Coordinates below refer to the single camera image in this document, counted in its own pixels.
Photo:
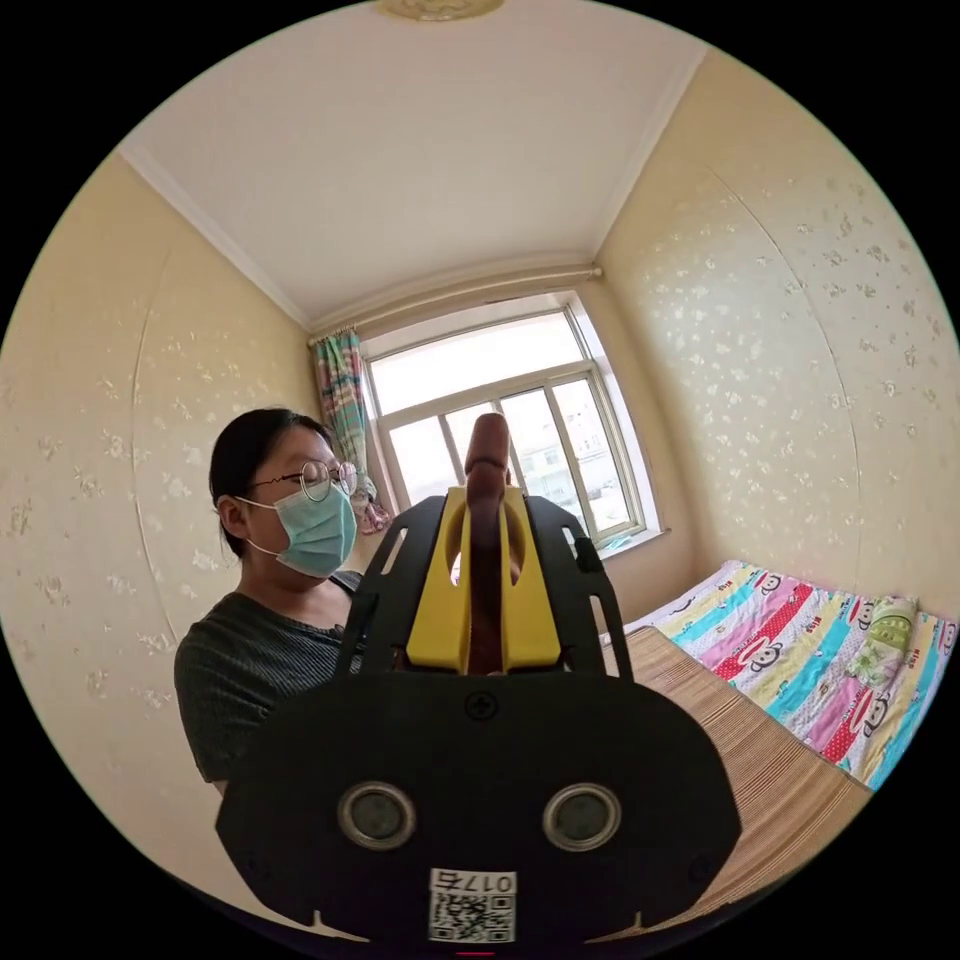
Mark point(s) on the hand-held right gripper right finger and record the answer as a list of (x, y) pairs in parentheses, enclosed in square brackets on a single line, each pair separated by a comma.
[(529, 607)]

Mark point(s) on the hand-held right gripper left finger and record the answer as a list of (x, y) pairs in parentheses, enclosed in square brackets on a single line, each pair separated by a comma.
[(435, 600)]

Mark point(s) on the person's body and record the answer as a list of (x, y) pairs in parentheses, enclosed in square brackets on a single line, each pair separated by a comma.
[(270, 555)]

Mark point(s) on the window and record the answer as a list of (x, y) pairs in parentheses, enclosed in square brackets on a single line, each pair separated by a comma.
[(510, 420)]

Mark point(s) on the striped colourful curtain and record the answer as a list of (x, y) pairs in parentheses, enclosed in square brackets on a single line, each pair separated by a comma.
[(346, 420)]

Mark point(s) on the green printed pillow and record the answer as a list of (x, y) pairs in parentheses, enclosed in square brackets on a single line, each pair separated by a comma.
[(889, 637)]

